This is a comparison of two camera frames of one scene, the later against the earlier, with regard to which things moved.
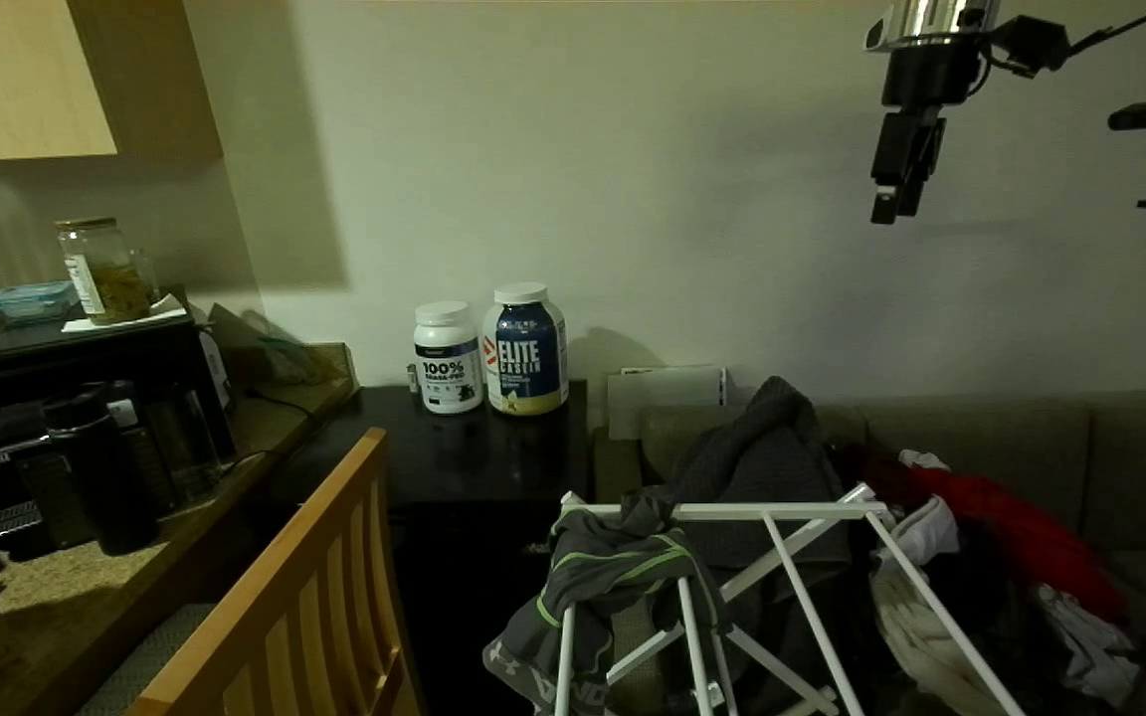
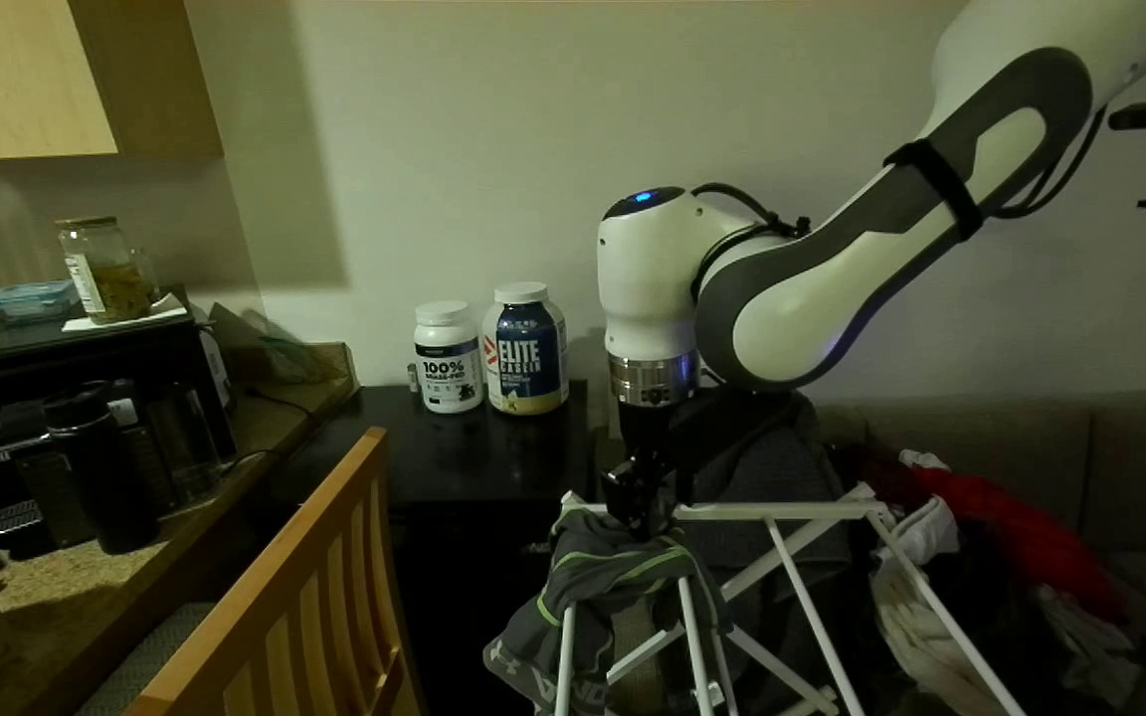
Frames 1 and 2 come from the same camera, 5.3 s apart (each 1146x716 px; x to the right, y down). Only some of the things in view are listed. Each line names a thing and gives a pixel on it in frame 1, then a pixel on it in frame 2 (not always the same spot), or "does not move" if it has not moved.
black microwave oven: [44, 393] does not move
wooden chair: [315, 620] does not move
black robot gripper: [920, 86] -> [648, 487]
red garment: [1017, 522] does not move
